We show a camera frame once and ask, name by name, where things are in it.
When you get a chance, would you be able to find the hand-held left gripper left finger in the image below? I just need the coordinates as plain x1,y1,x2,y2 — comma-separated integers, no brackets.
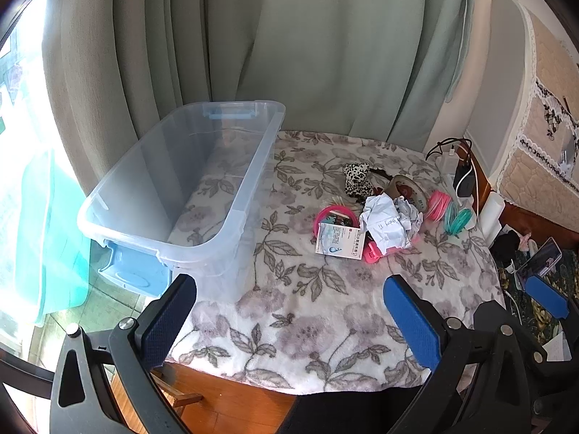
50,273,197,434

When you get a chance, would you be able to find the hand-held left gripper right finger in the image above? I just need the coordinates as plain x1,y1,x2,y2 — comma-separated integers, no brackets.
383,275,550,434

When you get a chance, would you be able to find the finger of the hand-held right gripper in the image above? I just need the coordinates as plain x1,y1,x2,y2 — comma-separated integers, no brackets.
526,275,579,326

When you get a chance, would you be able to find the pink hair clip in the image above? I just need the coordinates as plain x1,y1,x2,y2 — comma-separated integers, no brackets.
364,239,403,264

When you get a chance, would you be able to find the large white paper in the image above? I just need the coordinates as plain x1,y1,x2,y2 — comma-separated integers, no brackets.
360,193,412,254

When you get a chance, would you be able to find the small white paper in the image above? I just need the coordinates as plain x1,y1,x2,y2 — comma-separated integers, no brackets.
393,196,424,241

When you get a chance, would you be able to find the white blue medicine box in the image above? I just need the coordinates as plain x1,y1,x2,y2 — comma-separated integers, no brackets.
315,222,366,260

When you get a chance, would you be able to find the teal spiral hair tie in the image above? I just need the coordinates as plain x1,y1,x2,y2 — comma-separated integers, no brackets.
443,203,473,236

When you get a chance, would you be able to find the pink spiral hair tie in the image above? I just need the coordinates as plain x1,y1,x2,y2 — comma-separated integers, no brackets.
427,190,453,222

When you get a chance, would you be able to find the clear plastic storage bin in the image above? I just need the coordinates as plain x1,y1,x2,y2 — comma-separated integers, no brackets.
77,99,287,303

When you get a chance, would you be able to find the round brown tin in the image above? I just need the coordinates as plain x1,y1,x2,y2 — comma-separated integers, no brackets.
389,174,428,213

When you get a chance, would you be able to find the pink round mirror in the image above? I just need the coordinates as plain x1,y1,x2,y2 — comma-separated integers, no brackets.
314,205,363,238

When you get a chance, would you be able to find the dark floral bedsheet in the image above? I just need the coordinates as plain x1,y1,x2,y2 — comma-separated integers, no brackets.
498,244,579,353

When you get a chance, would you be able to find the smartphone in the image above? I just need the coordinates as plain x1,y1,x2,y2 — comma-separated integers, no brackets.
516,236,563,288

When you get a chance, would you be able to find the black pouch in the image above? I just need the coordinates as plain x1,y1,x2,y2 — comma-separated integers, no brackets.
491,230,522,264

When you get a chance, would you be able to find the wooden nightstand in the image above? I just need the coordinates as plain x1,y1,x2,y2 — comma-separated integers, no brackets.
461,142,579,254

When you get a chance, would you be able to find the floral fleece blanket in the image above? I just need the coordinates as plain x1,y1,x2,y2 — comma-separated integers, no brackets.
165,130,505,394

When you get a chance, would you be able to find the black charger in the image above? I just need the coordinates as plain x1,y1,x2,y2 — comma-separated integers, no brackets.
453,165,476,197

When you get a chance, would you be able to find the teal plastic tub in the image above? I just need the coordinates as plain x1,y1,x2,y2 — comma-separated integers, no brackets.
13,149,91,326

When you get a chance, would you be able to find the black flower headband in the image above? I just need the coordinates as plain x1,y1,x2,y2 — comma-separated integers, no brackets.
350,166,395,204

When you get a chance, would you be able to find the leopard print bow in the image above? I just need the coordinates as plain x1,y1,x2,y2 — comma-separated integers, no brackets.
342,163,372,197

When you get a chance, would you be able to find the small white charger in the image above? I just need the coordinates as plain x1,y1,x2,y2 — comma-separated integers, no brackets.
441,147,460,175

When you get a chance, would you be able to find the quilted lace cover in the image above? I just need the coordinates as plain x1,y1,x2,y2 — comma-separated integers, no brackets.
498,0,579,218

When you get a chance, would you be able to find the white headboard panel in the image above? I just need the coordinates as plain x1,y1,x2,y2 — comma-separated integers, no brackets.
466,0,539,182

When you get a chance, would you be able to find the beige curtain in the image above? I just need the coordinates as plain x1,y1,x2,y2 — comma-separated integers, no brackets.
41,0,182,200

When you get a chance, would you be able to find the green curtain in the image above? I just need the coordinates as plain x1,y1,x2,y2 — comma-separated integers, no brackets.
113,0,476,154

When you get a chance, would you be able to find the wooden stool frame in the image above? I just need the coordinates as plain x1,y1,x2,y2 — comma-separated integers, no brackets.
151,362,204,417

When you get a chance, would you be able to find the white cable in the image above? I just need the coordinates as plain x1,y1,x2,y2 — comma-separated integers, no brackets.
455,145,481,200

